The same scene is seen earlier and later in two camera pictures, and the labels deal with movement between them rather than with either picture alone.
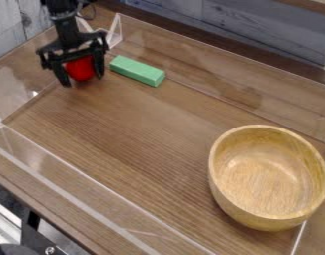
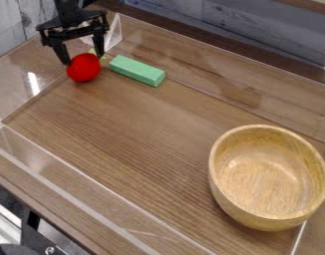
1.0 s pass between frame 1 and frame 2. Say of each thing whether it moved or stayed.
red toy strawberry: stayed
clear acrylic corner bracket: stayed
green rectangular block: stayed
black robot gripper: moved
